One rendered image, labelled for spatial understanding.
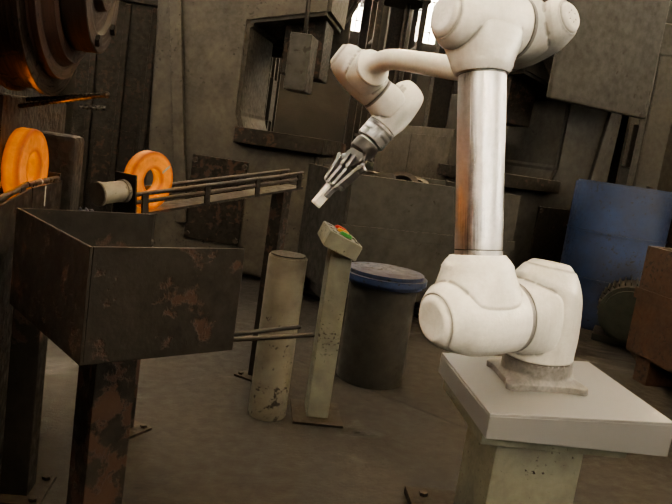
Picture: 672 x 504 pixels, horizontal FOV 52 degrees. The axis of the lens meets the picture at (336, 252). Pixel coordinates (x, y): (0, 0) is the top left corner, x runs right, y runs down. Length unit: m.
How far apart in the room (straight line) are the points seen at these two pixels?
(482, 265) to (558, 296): 0.21
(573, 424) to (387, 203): 2.20
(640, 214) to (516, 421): 3.03
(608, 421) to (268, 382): 1.05
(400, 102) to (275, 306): 0.70
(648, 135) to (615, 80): 3.67
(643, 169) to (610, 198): 4.13
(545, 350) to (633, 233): 2.84
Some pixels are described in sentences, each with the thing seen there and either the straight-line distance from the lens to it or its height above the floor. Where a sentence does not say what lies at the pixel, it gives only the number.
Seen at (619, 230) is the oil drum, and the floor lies 0.62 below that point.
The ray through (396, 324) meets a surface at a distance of 2.54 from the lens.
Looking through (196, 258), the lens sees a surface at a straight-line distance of 0.86.
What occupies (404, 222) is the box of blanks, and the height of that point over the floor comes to 0.53.
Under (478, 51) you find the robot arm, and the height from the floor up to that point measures 1.09.
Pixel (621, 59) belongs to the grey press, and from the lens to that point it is 4.86.
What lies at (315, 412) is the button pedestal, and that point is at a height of 0.03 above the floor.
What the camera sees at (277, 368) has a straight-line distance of 2.13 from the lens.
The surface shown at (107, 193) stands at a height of 0.67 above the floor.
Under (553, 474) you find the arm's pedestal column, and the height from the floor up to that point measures 0.23.
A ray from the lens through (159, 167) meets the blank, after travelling 1.89.
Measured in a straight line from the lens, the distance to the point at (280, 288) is 2.06.
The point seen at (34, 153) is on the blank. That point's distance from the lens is 1.51.
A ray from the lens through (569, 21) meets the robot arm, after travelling 1.57.
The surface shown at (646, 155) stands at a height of 1.25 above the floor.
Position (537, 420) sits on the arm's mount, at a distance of 1.44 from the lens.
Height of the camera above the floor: 0.87
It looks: 9 degrees down
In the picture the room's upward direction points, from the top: 8 degrees clockwise
